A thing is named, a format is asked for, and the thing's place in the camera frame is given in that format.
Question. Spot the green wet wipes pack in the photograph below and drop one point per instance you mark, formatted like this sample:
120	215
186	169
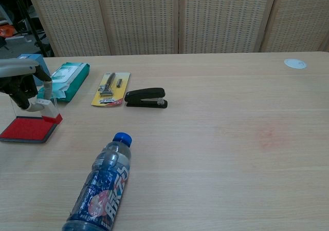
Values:
69	79

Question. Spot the razor in yellow blister pack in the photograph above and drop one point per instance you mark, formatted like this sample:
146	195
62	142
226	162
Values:
111	89

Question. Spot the wooden folding screen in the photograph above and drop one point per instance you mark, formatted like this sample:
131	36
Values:
180	18

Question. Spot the black tripod stand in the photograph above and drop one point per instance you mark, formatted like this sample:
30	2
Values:
33	23

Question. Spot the blue sports drink bottle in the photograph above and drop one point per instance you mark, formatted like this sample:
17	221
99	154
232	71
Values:
105	184

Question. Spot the orange object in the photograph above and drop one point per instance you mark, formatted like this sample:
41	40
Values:
6	31

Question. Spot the clear red stamp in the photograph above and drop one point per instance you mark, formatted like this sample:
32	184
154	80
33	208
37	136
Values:
51	111

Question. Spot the blue cardboard box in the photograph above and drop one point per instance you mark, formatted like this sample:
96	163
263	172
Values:
42	64

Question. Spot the black stapler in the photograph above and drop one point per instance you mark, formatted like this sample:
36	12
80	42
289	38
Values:
145	95

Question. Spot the red ink pad clear lid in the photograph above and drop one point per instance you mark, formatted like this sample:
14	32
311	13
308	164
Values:
25	129

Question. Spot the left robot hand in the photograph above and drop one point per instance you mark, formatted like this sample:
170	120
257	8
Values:
18	69

